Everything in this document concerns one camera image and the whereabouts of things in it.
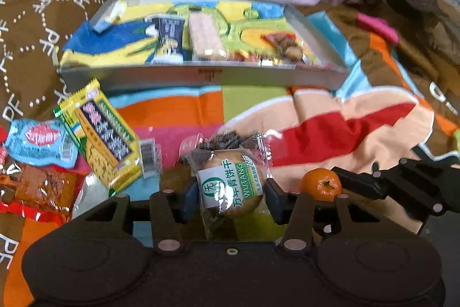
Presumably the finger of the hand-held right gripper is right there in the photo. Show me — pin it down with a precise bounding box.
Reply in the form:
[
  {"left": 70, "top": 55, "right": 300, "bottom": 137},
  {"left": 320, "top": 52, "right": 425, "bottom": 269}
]
[
  {"left": 330, "top": 165, "right": 443, "bottom": 222},
  {"left": 399, "top": 157, "right": 460, "bottom": 211}
]

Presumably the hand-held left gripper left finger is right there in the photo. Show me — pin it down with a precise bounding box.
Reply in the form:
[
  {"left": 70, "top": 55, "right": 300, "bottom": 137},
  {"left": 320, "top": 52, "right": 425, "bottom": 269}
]
[{"left": 71, "top": 185, "right": 199, "bottom": 255}]

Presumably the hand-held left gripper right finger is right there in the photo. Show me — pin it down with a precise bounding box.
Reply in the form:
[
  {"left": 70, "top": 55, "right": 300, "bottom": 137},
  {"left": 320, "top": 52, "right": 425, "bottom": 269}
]
[{"left": 265, "top": 180, "right": 391, "bottom": 255}]

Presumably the small tangerine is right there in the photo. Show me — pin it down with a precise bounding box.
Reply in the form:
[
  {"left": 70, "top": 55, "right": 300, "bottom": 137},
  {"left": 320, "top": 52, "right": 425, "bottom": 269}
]
[{"left": 300, "top": 167, "right": 343, "bottom": 203}]

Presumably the green label biscuit packet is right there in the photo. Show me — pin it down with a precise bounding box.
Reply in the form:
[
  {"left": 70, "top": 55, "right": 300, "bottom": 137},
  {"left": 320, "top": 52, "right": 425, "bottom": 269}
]
[{"left": 179, "top": 132, "right": 276, "bottom": 241}]

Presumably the yellow green snack packet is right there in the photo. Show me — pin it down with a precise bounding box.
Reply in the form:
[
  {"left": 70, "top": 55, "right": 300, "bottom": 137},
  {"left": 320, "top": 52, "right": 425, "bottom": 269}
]
[{"left": 53, "top": 77, "right": 143, "bottom": 193}]

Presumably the grey box with cartoon picture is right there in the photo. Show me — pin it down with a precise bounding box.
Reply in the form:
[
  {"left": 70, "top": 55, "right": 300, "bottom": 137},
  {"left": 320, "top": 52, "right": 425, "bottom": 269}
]
[{"left": 57, "top": 0, "right": 351, "bottom": 92}]

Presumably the red snack packet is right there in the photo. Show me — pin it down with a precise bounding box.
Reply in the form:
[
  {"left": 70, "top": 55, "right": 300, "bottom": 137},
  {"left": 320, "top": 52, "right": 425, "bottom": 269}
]
[{"left": 0, "top": 145, "right": 85, "bottom": 225}]

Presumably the small clear cookie packet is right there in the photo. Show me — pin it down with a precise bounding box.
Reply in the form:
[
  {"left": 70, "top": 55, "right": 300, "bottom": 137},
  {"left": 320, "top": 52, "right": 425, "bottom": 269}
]
[{"left": 260, "top": 33, "right": 306, "bottom": 60}]

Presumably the light blue snack packet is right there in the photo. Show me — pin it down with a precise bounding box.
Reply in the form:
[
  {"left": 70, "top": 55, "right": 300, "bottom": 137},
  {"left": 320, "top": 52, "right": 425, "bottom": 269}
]
[{"left": 5, "top": 118, "right": 79, "bottom": 169}]

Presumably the dark blue snack packet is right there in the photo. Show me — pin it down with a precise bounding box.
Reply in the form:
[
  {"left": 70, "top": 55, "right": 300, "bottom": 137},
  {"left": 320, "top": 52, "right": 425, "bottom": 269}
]
[{"left": 152, "top": 14, "right": 184, "bottom": 64}]

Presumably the clear rice cracker packet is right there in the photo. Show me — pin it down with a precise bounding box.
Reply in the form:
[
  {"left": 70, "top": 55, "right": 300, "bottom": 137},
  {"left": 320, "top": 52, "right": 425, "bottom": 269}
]
[{"left": 186, "top": 10, "right": 227, "bottom": 62}]

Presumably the clear packet with barcode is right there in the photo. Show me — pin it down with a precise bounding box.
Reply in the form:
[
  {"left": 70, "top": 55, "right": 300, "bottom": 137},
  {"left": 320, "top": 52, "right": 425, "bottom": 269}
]
[{"left": 138, "top": 138, "right": 162, "bottom": 180}]

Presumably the colourful printed blanket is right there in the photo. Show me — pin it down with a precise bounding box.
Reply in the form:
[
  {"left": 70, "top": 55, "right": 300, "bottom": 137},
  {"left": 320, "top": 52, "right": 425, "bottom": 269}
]
[{"left": 0, "top": 10, "right": 460, "bottom": 307}]

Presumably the pink cloth piece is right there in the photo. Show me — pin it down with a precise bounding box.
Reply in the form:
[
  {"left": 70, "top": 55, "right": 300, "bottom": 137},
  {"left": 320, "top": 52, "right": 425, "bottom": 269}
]
[{"left": 357, "top": 13, "right": 400, "bottom": 43}]

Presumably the crumpled pale paper scrap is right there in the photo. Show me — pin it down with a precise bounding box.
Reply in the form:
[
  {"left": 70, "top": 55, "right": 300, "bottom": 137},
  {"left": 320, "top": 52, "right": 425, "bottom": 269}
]
[{"left": 91, "top": 1, "right": 127, "bottom": 33}]

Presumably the brown printed quilt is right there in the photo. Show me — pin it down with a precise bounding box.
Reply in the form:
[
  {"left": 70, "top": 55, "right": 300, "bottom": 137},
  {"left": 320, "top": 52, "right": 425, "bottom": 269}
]
[{"left": 0, "top": 0, "right": 118, "bottom": 273}]

